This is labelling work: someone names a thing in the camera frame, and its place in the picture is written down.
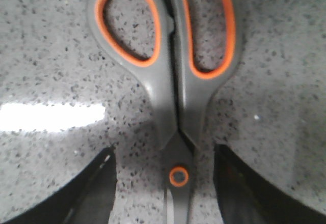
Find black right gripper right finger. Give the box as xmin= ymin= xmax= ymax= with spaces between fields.
xmin=213 ymin=145 xmax=325 ymax=223

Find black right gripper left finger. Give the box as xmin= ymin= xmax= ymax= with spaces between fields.
xmin=7 ymin=147 xmax=117 ymax=223

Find grey orange scissors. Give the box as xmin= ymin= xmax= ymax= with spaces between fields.
xmin=87 ymin=0 xmax=242 ymax=223

